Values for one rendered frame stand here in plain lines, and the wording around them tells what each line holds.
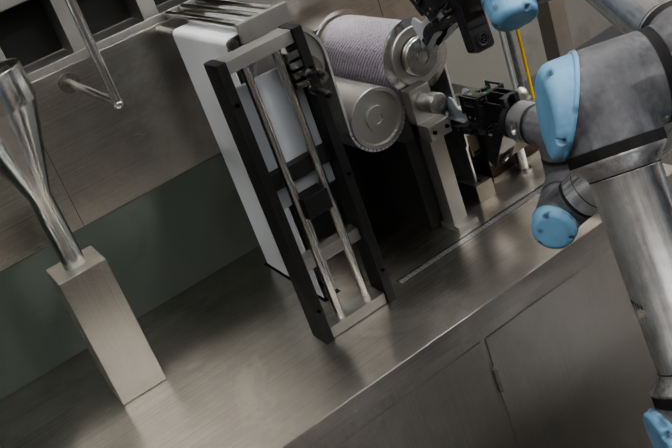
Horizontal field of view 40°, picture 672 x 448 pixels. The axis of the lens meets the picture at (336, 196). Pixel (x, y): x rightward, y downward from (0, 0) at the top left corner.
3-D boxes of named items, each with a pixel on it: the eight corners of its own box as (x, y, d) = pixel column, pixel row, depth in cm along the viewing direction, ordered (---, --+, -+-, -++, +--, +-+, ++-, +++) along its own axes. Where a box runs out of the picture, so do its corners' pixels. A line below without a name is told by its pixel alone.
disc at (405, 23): (396, 107, 175) (374, 35, 168) (395, 107, 175) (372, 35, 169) (455, 74, 180) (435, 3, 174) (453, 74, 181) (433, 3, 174)
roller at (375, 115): (362, 160, 173) (343, 103, 168) (297, 137, 194) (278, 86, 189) (411, 132, 178) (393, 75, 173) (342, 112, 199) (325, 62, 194)
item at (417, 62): (399, 64, 170) (418, 28, 171) (393, 63, 172) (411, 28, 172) (426, 83, 175) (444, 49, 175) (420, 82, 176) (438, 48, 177)
